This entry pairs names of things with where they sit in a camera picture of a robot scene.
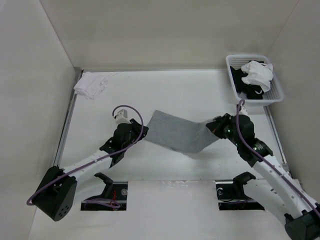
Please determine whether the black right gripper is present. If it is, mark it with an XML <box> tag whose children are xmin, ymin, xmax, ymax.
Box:
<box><xmin>205</xmin><ymin>113</ymin><xmax>241</xmax><ymax>146</ymax></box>

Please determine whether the grey tank top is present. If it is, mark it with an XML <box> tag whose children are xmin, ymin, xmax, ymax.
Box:
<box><xmin>144</xmin><ymin>110</ymin><xmax>219</xmax><ymax>154</ymax></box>

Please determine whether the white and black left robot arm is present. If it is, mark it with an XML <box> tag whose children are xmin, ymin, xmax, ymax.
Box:
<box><xmin>28</xmin><ymin>118</ymin><xmax>149</xmax><ymax>222</ymax></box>

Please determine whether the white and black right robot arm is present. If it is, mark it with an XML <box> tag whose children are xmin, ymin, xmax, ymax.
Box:
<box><xmin>206</xmin><ymin>113</ymin><xmax>320</xmax><ymax>240</ymax></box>

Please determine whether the folded white tank top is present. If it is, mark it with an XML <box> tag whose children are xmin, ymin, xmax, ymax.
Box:
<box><xmin>73</xmin><ymin>72</ymin><xmax>120</xmax><ymax>100</ymax></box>

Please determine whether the crumpled white tank top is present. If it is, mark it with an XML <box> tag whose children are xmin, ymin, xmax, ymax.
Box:
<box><xmin>241</xmin><ymin>60</ymin><xmax>274</xmax><ymax>93</ymax></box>

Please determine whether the black garment in basket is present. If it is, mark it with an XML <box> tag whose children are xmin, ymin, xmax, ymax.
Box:
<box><xmin>229</xmin><ymin>66</ymin><xmax>265</xmax><ymax>100</ymax></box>

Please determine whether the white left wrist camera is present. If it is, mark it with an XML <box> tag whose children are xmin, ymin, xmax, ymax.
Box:
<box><xmin>113</xmin><ymin>109</ymin><xmax>131</xmax><ymax>125</ymax></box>

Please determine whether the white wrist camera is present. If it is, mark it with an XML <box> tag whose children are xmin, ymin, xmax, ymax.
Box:
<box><xmin>113</xmin><ymin>109</ymin><xmax>131</xmax><ymax>125</ymax></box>
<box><xmin>237</xmin><ymin>105</ymin><xmax>249</xmax><ymax>116</ymax></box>

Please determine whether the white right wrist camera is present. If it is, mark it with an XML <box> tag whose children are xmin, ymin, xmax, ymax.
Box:
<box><xmin>237</xmin><ymin>105</ymin><xmax>249</xmax><ymax>116</ymax></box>

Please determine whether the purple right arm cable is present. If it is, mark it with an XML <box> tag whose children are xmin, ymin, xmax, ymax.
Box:
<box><xmin>235</xmin><ymin>99</ymin><xmax>320</xmax><ymax>218</ymax></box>

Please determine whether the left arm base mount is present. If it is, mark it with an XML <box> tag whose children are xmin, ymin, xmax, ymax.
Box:
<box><xmin>80</xmin><ymin>172</ymin><xmax>129</xmax><ymax>212</ymax></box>

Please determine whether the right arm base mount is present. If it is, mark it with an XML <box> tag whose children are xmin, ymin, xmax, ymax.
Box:
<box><xmin>215</xmin><ymin>172</ymin><xmax>265</xmax><ymax>211</ymax></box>

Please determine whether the metal table edge rail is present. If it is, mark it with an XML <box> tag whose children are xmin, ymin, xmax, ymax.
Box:
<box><xmin>52</xmin><ymin>67</ymin><xmax>84</xmax><ymax>167</ymax></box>

